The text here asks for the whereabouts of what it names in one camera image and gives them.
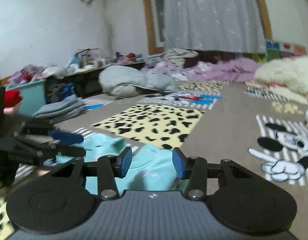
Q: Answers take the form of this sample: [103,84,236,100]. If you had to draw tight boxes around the folded grey sweatpants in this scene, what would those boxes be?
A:
[32,95,86,124]

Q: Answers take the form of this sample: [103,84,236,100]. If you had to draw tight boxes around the cream puffer quilt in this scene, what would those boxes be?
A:
[245,56,308,105]

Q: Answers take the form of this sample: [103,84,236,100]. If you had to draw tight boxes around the beige crumpled clothes pile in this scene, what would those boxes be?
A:
[147,48,199,67]

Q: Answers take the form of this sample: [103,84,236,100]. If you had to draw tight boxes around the wooden window frame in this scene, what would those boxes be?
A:
[143,0,272,56]

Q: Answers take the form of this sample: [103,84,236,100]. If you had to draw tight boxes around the teal lion print garment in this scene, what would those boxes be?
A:
[55,132,190,197]

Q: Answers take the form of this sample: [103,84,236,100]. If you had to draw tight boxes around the grey star curtain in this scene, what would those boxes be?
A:
[164,0,265,54]

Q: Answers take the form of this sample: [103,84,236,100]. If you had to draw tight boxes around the colourful foam play mat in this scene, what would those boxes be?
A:
[251,40,307,63]

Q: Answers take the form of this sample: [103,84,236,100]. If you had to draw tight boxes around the Mickey Mouse print blanket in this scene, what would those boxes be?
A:
[0,78,308,240]

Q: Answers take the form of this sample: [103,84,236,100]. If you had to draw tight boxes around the dark side table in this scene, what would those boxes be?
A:
[61,66,146,98]

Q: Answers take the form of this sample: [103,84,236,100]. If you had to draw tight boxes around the purple floral duvet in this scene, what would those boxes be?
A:
[141,58,260,82]

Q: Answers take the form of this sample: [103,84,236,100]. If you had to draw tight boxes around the red garment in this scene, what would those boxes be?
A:
[4,89,22,108]

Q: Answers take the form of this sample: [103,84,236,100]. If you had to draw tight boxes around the grey puffer jacket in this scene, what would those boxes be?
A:
[99,66,178,98]

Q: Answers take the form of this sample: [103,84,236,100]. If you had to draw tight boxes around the teal plastic storage bin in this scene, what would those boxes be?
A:
[5,80,46,116]

